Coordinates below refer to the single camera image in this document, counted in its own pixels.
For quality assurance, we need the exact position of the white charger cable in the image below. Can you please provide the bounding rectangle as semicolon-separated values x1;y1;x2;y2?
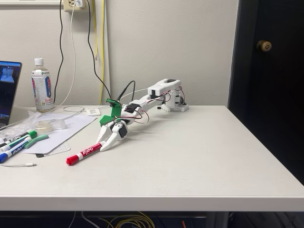
38;2;85;119

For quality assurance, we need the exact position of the white cable with plug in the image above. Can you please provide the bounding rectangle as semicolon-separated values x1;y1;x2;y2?
0;162;38;168

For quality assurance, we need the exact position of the coiled yellow cable bundle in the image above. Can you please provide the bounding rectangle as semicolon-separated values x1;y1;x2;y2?
99;211;156;228

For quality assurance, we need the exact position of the white window trim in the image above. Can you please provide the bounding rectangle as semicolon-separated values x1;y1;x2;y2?
0;0;62;7

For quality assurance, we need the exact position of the thin white USB cable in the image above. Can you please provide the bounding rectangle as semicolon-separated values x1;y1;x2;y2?
98;88;149;110

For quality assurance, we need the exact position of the clear plastic drink bottle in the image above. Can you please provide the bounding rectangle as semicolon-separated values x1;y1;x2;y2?
31;58;55;113

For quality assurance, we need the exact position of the grey mesh mat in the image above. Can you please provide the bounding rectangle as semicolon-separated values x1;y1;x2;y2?
35;140;72;159

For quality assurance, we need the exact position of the green capped Expo marker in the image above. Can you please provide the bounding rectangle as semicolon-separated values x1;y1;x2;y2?
0;130;38;148

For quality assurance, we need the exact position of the brass door knob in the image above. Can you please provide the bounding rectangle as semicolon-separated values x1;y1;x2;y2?
256;40;273;52

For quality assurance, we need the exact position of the black camera cable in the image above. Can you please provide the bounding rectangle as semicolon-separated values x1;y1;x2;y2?
85;0;136;102

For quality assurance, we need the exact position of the green label Expo marker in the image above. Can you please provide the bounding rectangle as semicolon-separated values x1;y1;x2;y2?
0;136;33;154

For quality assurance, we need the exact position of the silver laptop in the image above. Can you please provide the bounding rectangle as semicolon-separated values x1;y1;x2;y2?
0;61;27;131

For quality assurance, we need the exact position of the small white adapter hub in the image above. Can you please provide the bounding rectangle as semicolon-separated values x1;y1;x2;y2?
85;107;102;116

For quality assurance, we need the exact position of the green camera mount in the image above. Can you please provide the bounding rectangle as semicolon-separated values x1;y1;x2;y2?
99;98;123;127

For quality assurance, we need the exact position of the black door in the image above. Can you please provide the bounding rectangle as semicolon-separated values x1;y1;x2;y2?
227;0;304;186

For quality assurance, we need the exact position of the white paper sheet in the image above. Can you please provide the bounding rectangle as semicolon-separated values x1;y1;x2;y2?
22;111;102;155

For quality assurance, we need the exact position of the red Expo marker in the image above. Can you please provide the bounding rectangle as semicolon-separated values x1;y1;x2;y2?
66;141;106;166

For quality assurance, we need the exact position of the pale green plastic tool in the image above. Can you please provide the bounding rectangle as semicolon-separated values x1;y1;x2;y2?
24;134;49;150

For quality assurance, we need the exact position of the blue capped Expo marker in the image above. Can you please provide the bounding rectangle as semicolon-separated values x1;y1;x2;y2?
0;144;25;164

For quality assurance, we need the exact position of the beige wall outlet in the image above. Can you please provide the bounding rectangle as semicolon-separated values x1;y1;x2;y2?
63;0;86;12

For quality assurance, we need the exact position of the long yellow cable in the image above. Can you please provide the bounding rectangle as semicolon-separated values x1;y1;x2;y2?
99;0;105;105

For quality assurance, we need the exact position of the grey table leg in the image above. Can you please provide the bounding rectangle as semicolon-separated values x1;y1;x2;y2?
206;211;230;228

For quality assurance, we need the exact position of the black power cable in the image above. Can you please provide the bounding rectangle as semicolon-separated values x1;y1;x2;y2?
53;0;65;109

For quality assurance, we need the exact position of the clear plastic bag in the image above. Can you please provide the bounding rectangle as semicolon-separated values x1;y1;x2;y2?
0;110;42;143

